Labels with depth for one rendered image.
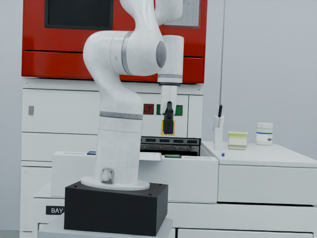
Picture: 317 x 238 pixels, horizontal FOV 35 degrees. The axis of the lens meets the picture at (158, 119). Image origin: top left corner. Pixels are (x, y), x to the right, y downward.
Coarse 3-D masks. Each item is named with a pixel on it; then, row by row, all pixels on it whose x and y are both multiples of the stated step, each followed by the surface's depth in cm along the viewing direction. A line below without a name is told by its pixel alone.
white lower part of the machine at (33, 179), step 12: (24, 168) 228; (36, 168) 228; (48, 168) 228; (24, 180) 228; (36, 180) 228; (48, 180) 228; (24, 192) 228; (36, 192) 228; (24, 204) 228; (24, 216) 229; (24, 228) 229
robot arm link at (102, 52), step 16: (96, 32) 139; (112, 32) 136; (128, 32) 135; (96, 48) 135; (112, 48) 133; (96, 64) 135; (112, 64) 134; (96, 80) 135; (112, 80) 137; (112, 96) 133; (128, 96) 133; (112, 112) 133; (128, 112) 133
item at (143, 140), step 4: (144, 140) 227; (148, 140) 228; (152, 140) 228; (156, 140) 228; (160, 140) 228; (164, 140) 228; (168, 140) 228; (172, 140) 228; (176, 140) 228; (180, 140) 228; (184, 140) 228; (188, 140) 228; (192, 140) 228; (196, 140) 228
